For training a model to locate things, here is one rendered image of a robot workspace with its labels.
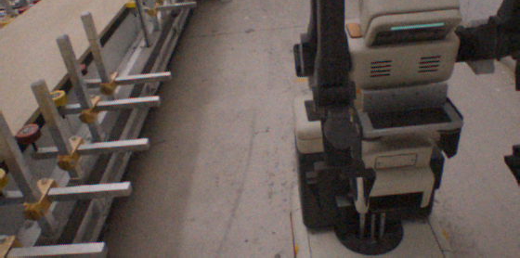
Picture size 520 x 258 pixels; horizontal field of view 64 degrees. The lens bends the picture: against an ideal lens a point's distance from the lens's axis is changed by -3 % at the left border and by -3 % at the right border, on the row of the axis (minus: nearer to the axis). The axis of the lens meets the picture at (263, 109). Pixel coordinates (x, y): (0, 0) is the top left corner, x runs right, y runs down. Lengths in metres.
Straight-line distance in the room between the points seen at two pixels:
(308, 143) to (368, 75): 0.49
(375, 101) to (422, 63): 0.15
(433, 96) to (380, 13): 0.30
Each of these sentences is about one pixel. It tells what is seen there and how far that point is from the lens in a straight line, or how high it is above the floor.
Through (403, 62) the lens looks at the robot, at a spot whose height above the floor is 1.17.
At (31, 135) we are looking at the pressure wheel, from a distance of 1.65.
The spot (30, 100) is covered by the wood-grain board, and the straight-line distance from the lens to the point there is 1.92.
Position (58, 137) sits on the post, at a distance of 1.57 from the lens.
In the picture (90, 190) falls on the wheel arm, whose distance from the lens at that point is 1.39.
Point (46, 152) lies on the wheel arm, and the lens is 1.69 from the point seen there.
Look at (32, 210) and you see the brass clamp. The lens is 1.42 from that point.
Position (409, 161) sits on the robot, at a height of 0.84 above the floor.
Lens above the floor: 1.65
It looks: 31 degrees down
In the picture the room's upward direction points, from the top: 7 degrees counter-clockwise
